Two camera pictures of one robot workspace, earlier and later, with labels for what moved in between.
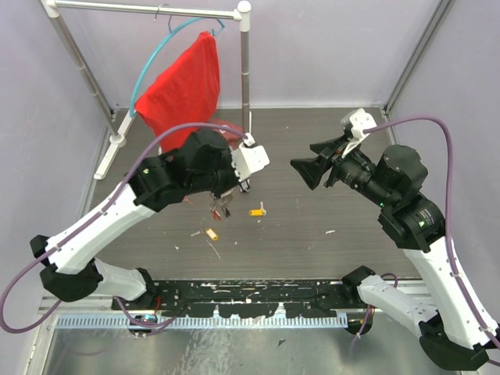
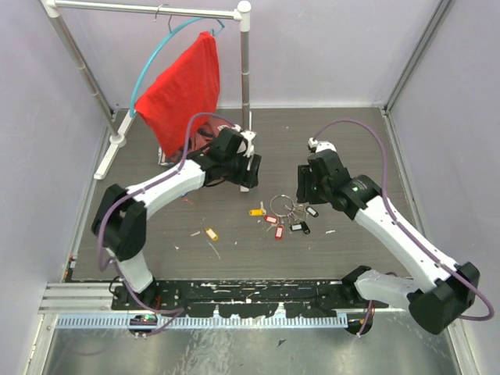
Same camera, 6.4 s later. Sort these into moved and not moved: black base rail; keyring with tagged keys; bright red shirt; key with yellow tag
Moved: keyring with tagged keys
Not moved: key with yellow tag; black base rail; bright red shirt
